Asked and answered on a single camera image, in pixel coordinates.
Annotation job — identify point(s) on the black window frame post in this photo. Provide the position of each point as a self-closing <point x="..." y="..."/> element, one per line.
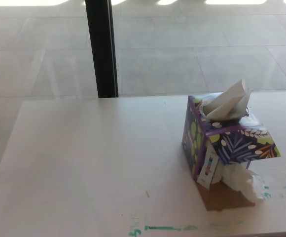
<point x="101" y="49"/>

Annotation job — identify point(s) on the crumpled white tissue wad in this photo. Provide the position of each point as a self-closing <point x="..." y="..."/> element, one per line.
<point x="236" y="177"/>

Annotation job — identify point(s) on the purple floral tissue box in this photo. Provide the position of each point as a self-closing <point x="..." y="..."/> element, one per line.
<point x="234" y="145"/>

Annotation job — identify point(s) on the white pulled tissue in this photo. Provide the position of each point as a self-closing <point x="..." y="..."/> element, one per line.
<point x="228" y="103"/>

